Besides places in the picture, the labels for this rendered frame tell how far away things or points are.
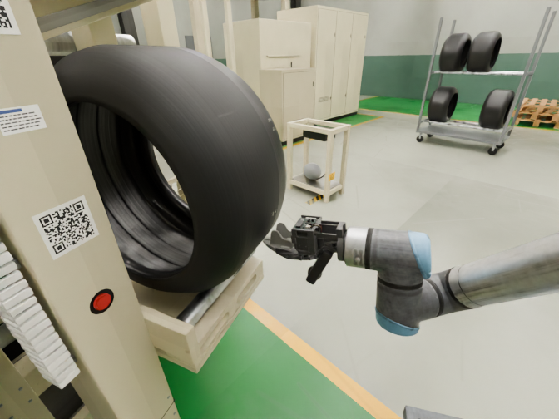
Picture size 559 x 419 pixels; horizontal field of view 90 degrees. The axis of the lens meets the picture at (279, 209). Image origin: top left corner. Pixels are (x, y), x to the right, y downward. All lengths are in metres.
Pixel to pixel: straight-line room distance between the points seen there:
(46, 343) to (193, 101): 0.45
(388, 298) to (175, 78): 0.58
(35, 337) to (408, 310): 0.64
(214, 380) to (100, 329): 1.12
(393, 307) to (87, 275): 0.57
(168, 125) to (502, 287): 0.63
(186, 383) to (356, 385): 0.85
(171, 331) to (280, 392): 1.04
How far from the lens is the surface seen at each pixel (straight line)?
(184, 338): 0.67
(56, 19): 1.01
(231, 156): 0.51
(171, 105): 0.52
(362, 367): 1.75
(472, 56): 5.59
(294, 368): 1.70
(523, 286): 0.62
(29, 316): 0.57
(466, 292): 0.69
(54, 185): 0.52
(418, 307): 0.66
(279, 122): 5.18
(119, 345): 0.70
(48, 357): 0.63
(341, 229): 0.61
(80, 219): 0.55
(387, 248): 0.60
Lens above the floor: 1.44
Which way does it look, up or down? 29 degrees down
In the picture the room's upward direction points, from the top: 1 degrees counter-clockwise
